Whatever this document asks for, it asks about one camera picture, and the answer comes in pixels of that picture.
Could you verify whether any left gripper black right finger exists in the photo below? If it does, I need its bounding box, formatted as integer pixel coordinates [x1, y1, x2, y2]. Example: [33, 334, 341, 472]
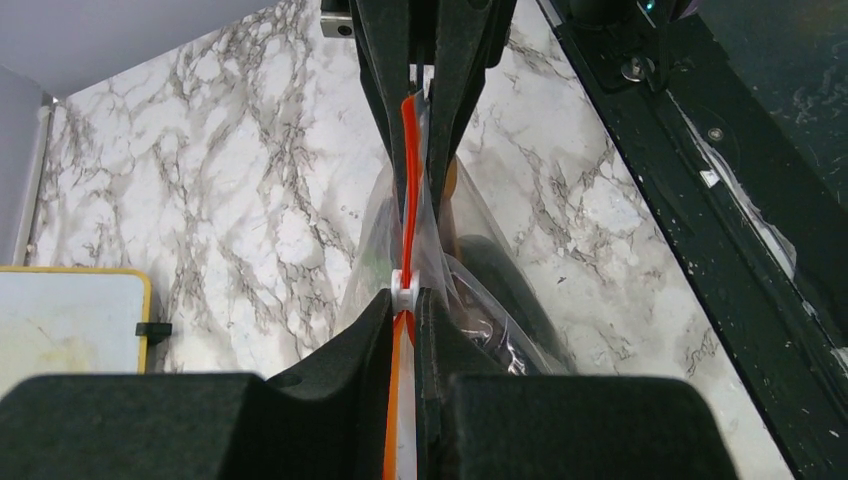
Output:
[415, 288, 737, 479]

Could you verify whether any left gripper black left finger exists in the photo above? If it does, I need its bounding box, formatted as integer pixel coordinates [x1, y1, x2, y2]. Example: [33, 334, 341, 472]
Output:
[1, 291, 392, 479]

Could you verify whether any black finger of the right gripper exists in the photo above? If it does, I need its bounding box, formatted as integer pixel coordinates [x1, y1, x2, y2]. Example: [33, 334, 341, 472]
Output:
[427, 0, 516, 212]
[350, 0, 410, 205]

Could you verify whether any clear zip bag orange zipper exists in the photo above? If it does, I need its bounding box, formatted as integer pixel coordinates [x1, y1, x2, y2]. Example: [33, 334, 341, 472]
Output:
[339, 92, 572, 479]

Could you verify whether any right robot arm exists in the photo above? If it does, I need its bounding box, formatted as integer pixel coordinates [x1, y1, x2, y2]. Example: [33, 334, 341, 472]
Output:
[321, 1, 697, 208]

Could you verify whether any framed painting on stand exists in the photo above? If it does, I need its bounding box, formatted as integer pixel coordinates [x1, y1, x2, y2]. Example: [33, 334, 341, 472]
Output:
[1, 266, 173, 394]

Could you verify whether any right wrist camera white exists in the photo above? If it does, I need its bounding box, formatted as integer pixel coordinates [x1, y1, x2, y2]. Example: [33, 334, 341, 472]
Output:
[320, 0, 354, 39]

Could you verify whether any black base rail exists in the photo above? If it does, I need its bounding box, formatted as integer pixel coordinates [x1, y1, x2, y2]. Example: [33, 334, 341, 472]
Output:
[543, 1, 847, 479]

